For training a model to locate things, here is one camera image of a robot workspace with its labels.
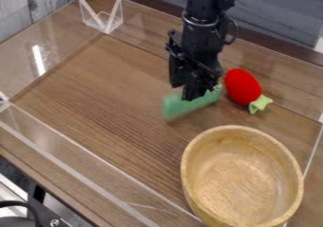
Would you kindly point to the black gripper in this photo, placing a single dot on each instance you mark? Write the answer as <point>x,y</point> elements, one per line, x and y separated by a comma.
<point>193,53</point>

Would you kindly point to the green foam block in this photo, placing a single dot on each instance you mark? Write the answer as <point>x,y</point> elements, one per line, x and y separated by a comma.
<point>175,107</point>

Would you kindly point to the light wooden bowl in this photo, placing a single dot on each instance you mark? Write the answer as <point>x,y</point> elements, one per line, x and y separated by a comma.
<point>240,177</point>

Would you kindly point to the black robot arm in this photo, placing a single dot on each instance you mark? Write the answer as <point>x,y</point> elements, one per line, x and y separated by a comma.
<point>207,10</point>

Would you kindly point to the red plush strawberry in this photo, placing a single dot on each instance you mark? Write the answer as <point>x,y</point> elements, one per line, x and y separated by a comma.
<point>244,90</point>

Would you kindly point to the black metal table leg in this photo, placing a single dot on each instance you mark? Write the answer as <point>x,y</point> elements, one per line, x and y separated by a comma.
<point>46,217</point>

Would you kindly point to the clear acrylic corner bracket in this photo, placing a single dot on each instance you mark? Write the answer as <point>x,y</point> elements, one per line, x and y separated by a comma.
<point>102,21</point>

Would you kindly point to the clear acrylic tray wall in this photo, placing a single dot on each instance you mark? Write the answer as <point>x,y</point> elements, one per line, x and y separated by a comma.
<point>98,191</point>

